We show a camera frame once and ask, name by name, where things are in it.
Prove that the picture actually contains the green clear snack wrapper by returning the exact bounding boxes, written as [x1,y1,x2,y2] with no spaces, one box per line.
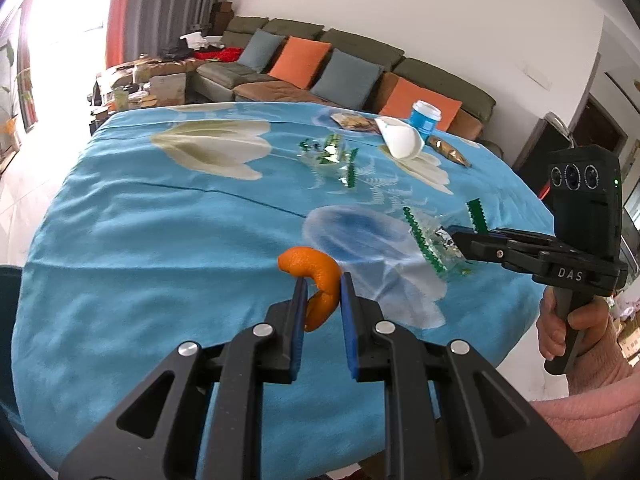
[402,206,472,278]

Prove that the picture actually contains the white paper cup blue dots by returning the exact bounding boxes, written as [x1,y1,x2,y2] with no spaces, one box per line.
[374,116,424,159]

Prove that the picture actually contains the orange peel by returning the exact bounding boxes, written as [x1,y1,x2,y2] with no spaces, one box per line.
[278,246,342,333]

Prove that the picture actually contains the teal plastic trash bin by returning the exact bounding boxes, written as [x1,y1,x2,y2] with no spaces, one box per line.
[0,264,22,428]

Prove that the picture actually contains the pink sleeve right forearm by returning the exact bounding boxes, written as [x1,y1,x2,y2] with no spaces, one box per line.
[532,373,639,452]

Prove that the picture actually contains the right hand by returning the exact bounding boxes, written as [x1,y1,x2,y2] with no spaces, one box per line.
[536,286,634,396]

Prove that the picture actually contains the gold wrapper near cup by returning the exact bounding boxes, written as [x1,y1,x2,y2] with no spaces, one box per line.
[426,136,472,168]

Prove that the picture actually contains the orange cushion near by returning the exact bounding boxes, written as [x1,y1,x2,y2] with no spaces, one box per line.
[378,77,463,132]

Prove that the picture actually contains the orange cushion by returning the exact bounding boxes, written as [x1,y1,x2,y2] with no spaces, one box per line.
[269,36,331,90]
[378,77,463,132]

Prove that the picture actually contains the small snack packet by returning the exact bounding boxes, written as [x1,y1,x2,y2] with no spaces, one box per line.
[330,112,380,133]

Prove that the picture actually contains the blue floral tablecloth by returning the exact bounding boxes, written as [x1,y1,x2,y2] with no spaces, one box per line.
[12,103,553,467]

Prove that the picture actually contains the blue grey cushion near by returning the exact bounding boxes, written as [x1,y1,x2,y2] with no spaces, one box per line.
[310,49,383,110]

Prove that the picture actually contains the blue grey cushion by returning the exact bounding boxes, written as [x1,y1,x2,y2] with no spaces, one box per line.
[310,49,383,110]
[238,29,285,73]

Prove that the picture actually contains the orange cushion far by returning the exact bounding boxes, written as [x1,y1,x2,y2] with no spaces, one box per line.
[269,36,331,90]

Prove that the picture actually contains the dark green sectional sofa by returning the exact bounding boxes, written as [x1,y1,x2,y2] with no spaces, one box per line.
[189,16,496,140]

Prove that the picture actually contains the blue grey cushion far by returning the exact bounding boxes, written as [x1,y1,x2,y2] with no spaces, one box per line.
[238,29,285,73]

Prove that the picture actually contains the cluttered coffee table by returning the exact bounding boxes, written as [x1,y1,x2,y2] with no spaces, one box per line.
[88,58,204,136]

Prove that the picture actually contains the tall green potted plant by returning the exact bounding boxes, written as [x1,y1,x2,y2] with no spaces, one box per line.
[1,39,38,133]

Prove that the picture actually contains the grey orange curtain right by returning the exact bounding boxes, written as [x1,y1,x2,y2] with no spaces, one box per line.
[105,0,226,67]

